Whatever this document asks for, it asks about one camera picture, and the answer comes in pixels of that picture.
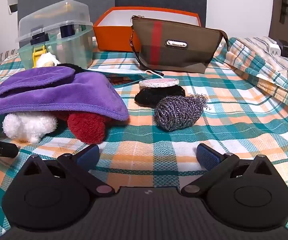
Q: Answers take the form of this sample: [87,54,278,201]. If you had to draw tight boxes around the teal packet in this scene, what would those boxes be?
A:
[88,64,147,77]

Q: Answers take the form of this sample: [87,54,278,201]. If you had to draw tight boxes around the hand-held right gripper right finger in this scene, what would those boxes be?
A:
[181,143,272,198]

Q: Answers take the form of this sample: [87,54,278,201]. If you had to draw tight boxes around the black power adapter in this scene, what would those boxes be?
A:
[277,39,288,58]

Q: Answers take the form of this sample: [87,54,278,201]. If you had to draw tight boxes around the white round sponge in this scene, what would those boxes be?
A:
[138,78,180,88]

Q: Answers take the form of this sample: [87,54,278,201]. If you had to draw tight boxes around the clear plastic storage box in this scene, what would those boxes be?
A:
[18,0,94,70]

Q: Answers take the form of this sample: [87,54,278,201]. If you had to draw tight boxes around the black mesh scrunchie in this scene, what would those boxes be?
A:
[134,85,186,107]

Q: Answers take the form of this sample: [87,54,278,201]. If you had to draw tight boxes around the plaid pillow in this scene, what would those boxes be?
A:
[225,36,288,117]

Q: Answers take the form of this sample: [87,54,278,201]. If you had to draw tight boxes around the orange cardboard box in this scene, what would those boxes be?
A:
[93,6,202,53]

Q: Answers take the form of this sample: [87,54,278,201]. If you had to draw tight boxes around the plaid bedsheet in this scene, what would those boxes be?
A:
[0,36,288,240]

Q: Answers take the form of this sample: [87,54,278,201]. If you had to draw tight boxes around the white plush sock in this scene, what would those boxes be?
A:
[2,111,58,143]

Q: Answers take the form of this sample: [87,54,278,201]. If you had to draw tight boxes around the short white cable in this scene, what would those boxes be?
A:
[144,69,165,77]

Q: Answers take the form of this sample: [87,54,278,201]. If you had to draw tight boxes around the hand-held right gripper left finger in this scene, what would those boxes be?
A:
[23,144,116,198]

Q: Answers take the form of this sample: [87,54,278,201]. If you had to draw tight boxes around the red fluffy sock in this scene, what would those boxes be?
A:
[51,111,107,145]

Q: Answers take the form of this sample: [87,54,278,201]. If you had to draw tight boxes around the steel wool scourer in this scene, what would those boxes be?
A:
[155,94,208,132]

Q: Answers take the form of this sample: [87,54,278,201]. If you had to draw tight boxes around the olive pouch with red stripe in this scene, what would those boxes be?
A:
[129,15,231,74]

